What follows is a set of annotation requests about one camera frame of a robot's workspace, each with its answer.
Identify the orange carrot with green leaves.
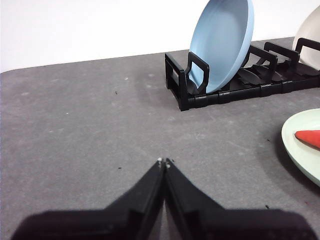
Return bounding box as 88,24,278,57
294,129,320,149

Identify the blue plate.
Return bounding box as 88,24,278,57
189,0,255,94

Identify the green plate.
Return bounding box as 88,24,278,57
281,108,320,188

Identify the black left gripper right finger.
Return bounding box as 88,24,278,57
164,157,317,240

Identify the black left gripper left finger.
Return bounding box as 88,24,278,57
11,157,165,240

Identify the beige plate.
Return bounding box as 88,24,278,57
292,4,320,72

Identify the black plate rack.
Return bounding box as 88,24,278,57
164,37,320,112

